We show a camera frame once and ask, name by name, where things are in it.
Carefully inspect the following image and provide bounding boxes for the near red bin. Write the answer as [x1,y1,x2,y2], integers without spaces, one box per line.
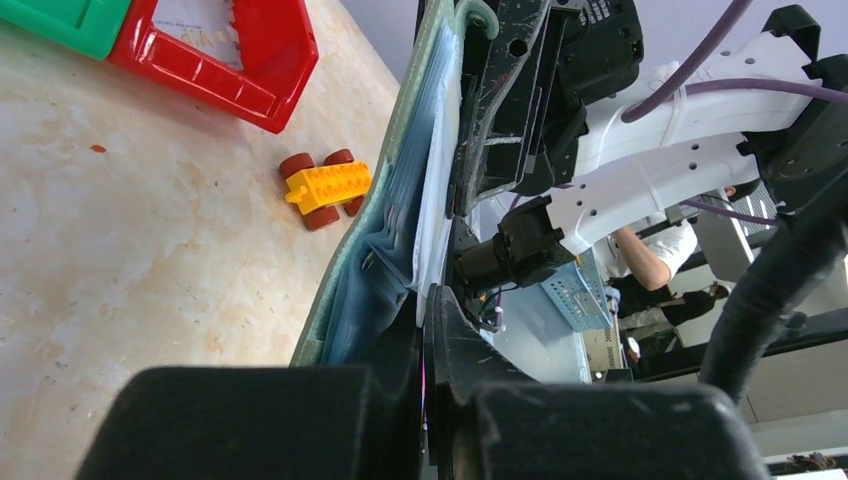
[107,0,319,134]

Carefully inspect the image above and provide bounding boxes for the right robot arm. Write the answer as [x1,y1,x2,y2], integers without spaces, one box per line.
[454,5,847,294]

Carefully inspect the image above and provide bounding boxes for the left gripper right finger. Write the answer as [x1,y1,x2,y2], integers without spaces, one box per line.
[424,285,770,479]

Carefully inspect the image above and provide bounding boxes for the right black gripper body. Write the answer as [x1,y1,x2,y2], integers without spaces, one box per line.
[513,0,644,197]

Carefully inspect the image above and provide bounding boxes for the green bin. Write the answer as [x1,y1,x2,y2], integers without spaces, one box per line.
[1,0,132,60]

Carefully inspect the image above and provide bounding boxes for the green card holder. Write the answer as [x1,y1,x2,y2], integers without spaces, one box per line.
[290,1,463,367]

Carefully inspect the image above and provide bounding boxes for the person in white shirt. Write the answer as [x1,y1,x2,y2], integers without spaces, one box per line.
[592,178,763,333]

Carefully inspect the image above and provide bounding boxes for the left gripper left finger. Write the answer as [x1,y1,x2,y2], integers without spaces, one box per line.
[77,304,422,479]

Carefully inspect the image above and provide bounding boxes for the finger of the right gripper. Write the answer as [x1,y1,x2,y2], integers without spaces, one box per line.
[452,1,550,217]

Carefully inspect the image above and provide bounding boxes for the yellow toy car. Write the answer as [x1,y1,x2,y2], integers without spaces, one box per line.
[278,149,373,232]

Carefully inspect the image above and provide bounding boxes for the white credit card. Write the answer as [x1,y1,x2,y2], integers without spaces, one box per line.
[410,112,458,329]

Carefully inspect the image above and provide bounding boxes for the clear plastic bags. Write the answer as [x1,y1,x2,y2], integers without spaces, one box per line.
[152,0,244,71]

